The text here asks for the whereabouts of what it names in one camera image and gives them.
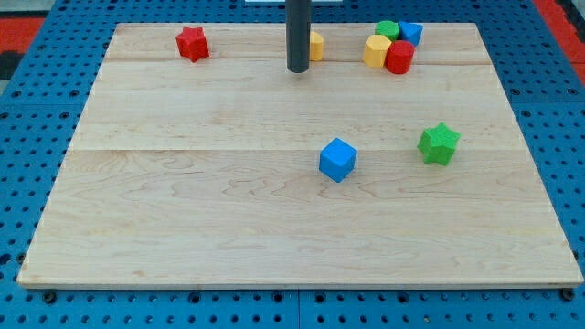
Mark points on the red cylinder block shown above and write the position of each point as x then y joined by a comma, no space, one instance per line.
399,57

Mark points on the yellow hexagon block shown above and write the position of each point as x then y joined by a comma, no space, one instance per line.
375,51

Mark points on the blue triangular block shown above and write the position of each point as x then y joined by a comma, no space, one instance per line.
411,32

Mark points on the blue cube block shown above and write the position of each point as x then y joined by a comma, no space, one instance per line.
337,160

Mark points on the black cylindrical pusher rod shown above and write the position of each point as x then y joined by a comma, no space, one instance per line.
298,27

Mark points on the light wooden board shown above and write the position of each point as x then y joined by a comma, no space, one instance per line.
205,175

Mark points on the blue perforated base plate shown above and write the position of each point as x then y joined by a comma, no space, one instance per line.
43,101

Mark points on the yellow block behind rod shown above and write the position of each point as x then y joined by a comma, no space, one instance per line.
316,46

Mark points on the red star block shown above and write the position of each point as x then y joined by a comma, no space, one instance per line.
192,43

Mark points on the green cylinder block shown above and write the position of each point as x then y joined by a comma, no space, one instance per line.
388,28

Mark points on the green star block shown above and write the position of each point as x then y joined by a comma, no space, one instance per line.
438,144

